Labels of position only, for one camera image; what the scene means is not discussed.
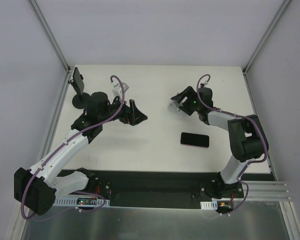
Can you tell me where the silver folding phone stand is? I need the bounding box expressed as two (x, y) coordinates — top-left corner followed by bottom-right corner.
(168, 100), (183, 114)

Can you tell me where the black round-base phone stand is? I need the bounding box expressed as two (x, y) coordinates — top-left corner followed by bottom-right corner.
(70, 80), (91, 109)

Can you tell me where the black smartphone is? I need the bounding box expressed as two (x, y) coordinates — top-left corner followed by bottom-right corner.
(71, 67), (85, 95)

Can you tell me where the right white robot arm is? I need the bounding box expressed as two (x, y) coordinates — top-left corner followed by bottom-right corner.
(170, 86), (269, 198)

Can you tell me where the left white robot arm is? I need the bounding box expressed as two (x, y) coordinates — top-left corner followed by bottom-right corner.
(14, 92), (148, 216)

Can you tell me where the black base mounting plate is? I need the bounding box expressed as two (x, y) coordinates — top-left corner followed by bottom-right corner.
(83, 170), (218, 209)

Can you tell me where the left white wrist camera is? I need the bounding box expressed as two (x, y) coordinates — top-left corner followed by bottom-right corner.
(111, 82), (129, 100)

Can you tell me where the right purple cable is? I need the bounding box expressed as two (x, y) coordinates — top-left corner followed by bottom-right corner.
(196, 73), (269, 181)

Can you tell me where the purple cable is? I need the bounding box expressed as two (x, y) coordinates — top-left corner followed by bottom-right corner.
(20, 75), (127, 221)
(196, 73), (269, 181)

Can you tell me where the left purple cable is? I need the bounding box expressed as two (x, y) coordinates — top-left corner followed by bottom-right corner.
(20, 75), (127, 221)

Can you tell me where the right white cable duct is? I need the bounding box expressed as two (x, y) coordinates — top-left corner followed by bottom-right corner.
(200, 200), (218, 211)

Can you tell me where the white cable duct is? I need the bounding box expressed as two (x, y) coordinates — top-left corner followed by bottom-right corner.
(200, 200), (218, 211)
(53, 196), (110, 208)

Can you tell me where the left white cable duct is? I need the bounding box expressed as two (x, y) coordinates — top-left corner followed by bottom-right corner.
(53, 196), (110, 208)

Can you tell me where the left aluminium frame post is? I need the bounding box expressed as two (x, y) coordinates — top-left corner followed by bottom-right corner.
(27, 0), (75, 74)

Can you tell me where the aluminium frame post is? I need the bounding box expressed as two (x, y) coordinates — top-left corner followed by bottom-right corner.
(27, 0), (75, 74)
(241, 0), (293, 75)

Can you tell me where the right aluminium frame post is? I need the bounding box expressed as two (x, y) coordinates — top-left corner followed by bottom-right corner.
(241, 0), (293, 75)

